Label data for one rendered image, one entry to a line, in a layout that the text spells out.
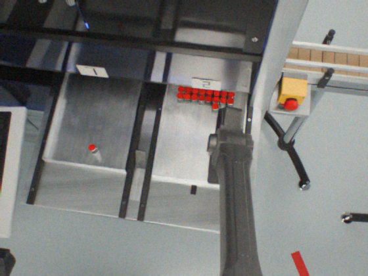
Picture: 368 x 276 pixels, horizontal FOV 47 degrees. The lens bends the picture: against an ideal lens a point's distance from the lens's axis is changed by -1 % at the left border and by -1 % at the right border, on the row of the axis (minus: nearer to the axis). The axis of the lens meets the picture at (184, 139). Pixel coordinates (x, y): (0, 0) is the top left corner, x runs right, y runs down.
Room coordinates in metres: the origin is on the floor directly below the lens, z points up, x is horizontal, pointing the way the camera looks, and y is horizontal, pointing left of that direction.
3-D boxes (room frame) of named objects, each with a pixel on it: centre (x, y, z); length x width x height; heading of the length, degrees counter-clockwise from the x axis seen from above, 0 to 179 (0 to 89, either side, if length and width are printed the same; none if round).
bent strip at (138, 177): (0.31, 0.15, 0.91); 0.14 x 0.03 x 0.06; 165
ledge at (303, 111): (0.53, -0.36, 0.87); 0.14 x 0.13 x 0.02; 165
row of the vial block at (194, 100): (0.52, -0.08, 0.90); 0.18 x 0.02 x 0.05; 76
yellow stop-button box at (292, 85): (0.49, -0.33, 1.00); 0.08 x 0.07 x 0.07; 165
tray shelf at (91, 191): (0.42, 0.12, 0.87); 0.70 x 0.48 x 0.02; 75
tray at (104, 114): (0.53, 0.27, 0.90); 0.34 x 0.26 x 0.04; 165
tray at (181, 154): (0.44, -0.06, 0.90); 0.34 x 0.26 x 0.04; 166
